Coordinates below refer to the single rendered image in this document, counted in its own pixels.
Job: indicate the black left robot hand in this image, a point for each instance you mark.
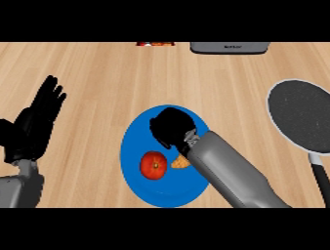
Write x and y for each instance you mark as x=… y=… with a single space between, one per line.
x=35 y=123

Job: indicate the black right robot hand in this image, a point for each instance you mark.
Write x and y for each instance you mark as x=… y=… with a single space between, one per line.
x=172 y=127

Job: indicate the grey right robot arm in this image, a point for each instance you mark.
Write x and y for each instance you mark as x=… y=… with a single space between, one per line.
x=229 y=171

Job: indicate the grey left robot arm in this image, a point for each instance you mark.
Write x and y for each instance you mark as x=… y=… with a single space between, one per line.
x=13 y=190

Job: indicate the golden brown croissant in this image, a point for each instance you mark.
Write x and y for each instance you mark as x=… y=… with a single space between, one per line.
x=179 y=162

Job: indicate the blue round plate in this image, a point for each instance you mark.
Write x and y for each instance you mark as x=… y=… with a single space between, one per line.
x=147 y=192

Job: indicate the dark grey frying pan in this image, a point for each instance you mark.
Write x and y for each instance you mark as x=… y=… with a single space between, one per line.
x=310 y=120

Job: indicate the red tomato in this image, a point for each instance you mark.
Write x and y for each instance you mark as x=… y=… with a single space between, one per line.
x=153 y=165

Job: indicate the red and orange packet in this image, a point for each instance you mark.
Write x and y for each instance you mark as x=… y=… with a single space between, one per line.
x=154 y=43

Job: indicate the grey flat appliance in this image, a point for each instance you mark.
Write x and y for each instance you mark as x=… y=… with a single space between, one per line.
x=229 y=48

